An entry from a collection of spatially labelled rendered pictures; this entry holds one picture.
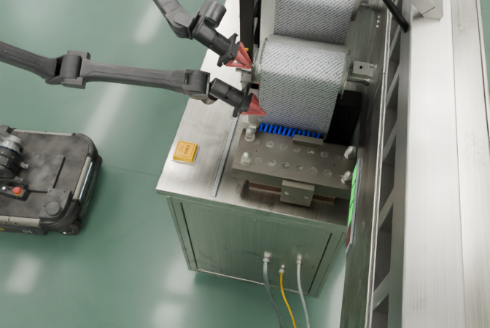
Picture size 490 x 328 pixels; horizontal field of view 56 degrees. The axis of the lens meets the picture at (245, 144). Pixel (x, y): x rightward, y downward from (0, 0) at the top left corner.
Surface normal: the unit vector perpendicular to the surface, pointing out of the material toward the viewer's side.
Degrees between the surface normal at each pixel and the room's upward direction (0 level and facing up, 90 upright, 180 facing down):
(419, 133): 0
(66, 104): 0
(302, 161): 0
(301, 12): 92
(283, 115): 90
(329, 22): 92
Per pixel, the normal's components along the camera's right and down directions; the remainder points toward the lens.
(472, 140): 0.00, -0.56
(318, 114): -0.22, 0.81
